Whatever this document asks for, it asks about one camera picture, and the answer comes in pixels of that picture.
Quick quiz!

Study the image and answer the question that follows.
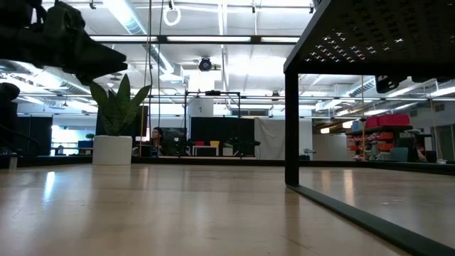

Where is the green snake plant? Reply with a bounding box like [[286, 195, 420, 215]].
[[89, 73, 152, 138]]

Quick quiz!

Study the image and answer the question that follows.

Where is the white plant pot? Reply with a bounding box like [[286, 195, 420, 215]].
[[92, 134, 134, 166]]

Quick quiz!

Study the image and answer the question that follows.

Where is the red storage bin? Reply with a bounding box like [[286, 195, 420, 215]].
[[365, 113, 412, 129]]

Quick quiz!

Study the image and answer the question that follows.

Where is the dark leafy plant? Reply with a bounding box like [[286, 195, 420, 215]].
[[225, 137, 262, 157]]

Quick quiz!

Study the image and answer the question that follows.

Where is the white curtain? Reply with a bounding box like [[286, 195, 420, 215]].
[[254, 118, 314, 161]]

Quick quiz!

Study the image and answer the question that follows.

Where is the black monitor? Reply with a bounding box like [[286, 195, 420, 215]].
[[161, 127, 188, 156]]

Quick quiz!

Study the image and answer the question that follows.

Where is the person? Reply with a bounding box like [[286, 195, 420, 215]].
[[149, 127, 165, 157]]

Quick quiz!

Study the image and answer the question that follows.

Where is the black shelf cart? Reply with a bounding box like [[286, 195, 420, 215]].
[[345, 124, 433, 163]]

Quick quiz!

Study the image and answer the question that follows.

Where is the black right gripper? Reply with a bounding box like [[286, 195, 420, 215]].
[[375, 75, 401, 94]]

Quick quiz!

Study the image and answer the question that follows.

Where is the black overhead camera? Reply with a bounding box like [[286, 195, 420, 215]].
[[198, 56, 213, 73]]

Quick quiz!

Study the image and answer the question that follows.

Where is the black curtain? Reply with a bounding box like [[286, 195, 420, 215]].
[[190, 117, 255, 157]]

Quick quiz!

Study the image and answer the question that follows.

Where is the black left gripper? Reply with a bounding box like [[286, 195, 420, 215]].
[[35, 1, 129, 87]]

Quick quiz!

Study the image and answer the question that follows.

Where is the white light bar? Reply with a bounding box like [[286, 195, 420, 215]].
[[166, 36, 252, 43], [90, 35, 157, 43], [261, 36, 299, 43]]

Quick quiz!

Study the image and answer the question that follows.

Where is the black hanging cable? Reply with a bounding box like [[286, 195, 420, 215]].
[[147, 0, 153, 157], [156, 0, 161, 128]]

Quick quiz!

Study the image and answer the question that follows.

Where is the black gantry frame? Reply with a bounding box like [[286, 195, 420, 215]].
[[183, 90, 242, 157]]

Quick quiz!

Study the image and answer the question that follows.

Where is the small white table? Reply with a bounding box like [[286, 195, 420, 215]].
[[191, 144, 220, 156]]

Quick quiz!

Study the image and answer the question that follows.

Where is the white hanging ring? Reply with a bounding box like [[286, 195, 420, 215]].
[[163, 5, 182, 27]]

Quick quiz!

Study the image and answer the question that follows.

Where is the black perforated metal rack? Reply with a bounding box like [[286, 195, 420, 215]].
[[283, 0, 455, 256]]

